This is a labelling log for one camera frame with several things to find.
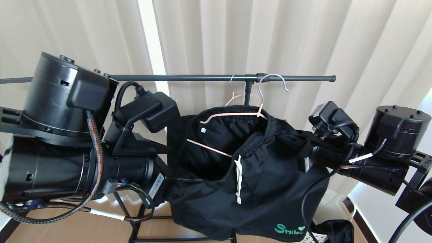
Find black clothes rack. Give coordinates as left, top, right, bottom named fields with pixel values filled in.
left=0, top=73, right=337, bottom=243

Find pink clothes hanger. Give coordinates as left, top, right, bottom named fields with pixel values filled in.
left=187, top=74, right=289, bottom=158
left=225, top=74, right=262, bottom=107

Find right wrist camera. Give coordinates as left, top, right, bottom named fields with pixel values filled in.
left=309, top=101, right=360, bottom=140

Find white laundry basket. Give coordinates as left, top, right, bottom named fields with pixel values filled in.
left=304, top=189, right=356, bottom=243

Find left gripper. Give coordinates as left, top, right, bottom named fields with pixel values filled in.
left=0, top=135, right=177, bottom=207

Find heap of clothes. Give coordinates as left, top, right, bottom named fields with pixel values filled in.
left=310, top=219, right=355, bottom=243

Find window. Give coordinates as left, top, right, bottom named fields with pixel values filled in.
left=138, top=0, right=170, bottom=97

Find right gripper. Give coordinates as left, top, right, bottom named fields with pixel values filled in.
left=297, top=136, right=404, bottom=195

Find black shorts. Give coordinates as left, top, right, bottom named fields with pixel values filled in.
left=165, top=105, right=331, bottom=242

